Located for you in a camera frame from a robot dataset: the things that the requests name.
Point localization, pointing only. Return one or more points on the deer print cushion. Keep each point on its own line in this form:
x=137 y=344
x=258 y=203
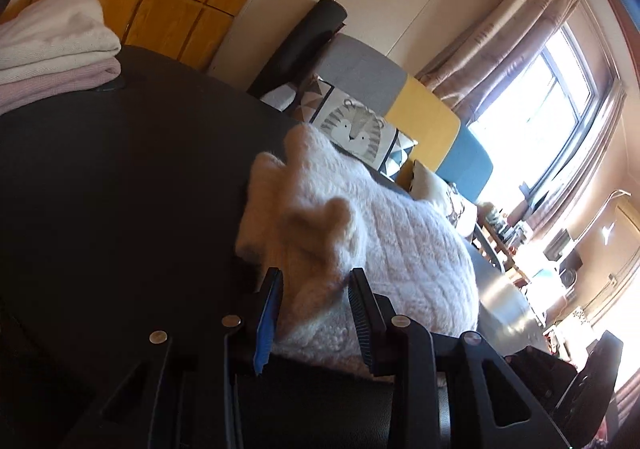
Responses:
x=430 y=184

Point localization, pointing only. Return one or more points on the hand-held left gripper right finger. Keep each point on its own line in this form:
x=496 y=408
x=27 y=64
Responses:
x=361 y=324

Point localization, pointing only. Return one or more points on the black padded leather table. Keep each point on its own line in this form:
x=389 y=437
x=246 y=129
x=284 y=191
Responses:
x=125 y=179

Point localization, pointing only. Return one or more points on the cluttered wooden shelf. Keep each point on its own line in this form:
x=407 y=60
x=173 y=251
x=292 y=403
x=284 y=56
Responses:
x=505 y=234

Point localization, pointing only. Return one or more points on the black rolled mat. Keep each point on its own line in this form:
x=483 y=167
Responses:
x=305 y=39

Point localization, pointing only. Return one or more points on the pink folded garment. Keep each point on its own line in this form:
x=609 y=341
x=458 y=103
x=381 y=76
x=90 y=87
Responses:
x=60 y=81

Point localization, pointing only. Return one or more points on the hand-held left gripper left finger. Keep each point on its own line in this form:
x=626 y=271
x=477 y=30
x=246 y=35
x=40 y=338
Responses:
x=267 y=324

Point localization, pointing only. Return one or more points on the beige curtain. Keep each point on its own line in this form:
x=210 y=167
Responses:
x=500 y=44
x=590 y=154

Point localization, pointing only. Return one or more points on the grey yellow blue sofa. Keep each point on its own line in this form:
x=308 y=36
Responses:
x=425 y=114

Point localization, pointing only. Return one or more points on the tiger print cushion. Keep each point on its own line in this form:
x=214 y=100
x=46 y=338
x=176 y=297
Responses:
x=355 y=129

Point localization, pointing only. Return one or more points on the cream folded garment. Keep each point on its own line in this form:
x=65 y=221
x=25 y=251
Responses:
x=60 y=29

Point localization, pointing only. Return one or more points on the bright window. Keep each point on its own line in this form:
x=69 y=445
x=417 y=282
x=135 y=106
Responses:
x=540 y=104

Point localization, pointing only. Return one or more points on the white knitted sweater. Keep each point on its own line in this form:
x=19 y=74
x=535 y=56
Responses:
x=390 y=239

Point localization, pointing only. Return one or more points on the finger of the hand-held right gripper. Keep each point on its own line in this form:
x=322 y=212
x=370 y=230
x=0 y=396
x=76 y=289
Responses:
x=542 y=374

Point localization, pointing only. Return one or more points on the black speaker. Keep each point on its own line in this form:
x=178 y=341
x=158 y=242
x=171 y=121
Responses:
x=570 y=274

